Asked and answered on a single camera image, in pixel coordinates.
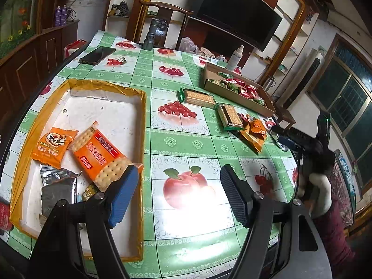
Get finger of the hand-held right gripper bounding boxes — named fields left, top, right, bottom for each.
left=271, top=125, right=317, bottom=146
left=276, top=137, right=305, bottom=155

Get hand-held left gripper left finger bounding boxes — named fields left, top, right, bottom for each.
left=27, top=164, right=140, bottom=279

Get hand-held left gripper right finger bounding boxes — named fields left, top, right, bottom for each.
left=220, top=164, right=333, bottom=279

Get orange cracker packet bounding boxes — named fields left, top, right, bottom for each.
left=69, top=121, right=133, bottom=193

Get clear cracker pack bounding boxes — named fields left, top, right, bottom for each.
left=216, top=104, right=245, bottom=131
left=177, top=88, right=216, bottom=108

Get grey silver foil packet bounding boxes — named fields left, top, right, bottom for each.
left=39, top=165, right=82, bottom=218

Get white tray with yellow rim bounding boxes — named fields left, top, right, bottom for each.
left=10, top=79, right=146, bottom=262

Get small orange snack packet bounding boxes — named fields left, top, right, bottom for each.
left=31, top=127, right=79, bottom=169

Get person's right hand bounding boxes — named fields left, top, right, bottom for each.
left=300, top=163, right=332, bottom=219

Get wooden stool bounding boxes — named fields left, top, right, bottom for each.
left=273, top=105, right=297, bottom=130

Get patterned cloth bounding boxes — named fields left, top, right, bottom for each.
left=331, top=148, right=358, bottom=227

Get metal kettle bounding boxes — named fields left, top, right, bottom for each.
left=263, top=76, right=276, bottom=92

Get window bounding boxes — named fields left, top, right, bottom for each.
left=306, top=35, right=372, bottom=192

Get white standing air conditioner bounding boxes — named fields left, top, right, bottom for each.
left=283, top=49, right=323, bottom=108

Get pile of red green packets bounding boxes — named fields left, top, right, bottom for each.
left=209, top=71, right=266, bottom=105

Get cardboard box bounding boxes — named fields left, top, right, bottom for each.
left=203, top=62, right=276, bottom=117

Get white spray bottle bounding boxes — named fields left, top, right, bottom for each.
left=226, top=45, right=245, bottom=71

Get red can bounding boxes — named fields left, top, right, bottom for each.
left=0, top=196, right=14, bottom=232

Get black television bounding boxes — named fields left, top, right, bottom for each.
left=192, top=0, right=283, bottom=53

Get clear plastic bag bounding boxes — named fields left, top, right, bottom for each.
left=179, top=36, right=199, bottom=53

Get black smartphone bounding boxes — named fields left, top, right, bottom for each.
left=78, top=46, right=116, bottom=66

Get red and white container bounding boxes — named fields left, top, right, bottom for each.
left=64, top=39, right=88, bottom=59

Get grey flashlight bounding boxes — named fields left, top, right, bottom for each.
left=142, top=18, right=167, bottom=50

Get brown wooden cabinet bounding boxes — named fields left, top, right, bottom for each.
left=0, top=20, right=80, bottom=140

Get dark wooden chair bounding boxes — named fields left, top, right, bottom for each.
left=139, top=0, right=195, bottom=50

